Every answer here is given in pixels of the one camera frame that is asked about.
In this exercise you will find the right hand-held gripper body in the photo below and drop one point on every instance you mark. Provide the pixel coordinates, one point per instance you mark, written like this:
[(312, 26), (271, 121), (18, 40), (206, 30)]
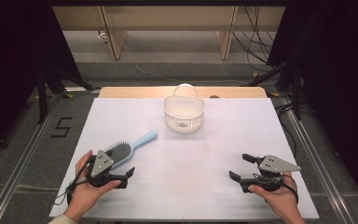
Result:
[(276, 164)]

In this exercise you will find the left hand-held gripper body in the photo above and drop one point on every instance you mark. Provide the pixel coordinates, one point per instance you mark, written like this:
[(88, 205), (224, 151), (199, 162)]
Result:
[(102, 163)]

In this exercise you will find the light blue hairbrush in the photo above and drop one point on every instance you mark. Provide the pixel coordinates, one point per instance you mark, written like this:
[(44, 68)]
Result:
[(143, 140)]

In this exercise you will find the white slotted plastic basket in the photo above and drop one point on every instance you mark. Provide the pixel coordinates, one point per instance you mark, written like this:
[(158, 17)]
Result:
[(184, 107)]

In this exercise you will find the person's left hand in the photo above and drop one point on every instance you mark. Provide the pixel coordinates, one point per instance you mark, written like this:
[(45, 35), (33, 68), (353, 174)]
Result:
[(84, 193)]

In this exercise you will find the person's right hand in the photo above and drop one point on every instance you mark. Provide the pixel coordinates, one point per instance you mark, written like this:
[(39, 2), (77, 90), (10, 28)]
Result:
[(281, 199)]

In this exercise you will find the black metal stand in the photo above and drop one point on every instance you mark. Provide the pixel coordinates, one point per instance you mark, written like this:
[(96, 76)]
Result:
[(296, 93), (42, 93)]

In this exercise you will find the black curtain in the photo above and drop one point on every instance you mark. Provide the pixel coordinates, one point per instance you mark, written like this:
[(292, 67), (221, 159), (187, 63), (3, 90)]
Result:
[(6, 62), (338, 77)]

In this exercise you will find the metal floor rail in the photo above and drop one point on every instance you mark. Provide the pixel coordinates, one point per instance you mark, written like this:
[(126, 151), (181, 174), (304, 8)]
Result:
[(314, 161), (25, 155)]

